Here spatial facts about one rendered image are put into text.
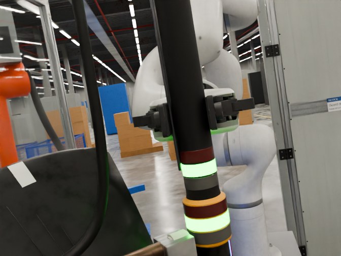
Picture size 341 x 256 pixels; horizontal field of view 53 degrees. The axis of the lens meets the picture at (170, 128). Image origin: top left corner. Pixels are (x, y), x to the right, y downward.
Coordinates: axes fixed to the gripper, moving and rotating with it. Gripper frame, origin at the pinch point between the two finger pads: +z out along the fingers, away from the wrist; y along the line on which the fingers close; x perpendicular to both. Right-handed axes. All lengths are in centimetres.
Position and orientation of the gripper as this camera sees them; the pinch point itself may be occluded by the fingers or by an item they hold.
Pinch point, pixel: (189, 115)
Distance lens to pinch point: 33.0
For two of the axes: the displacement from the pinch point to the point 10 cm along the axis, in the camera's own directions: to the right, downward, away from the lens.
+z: -1.3, 1.0, -9.9
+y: -9.8, 1.5, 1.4
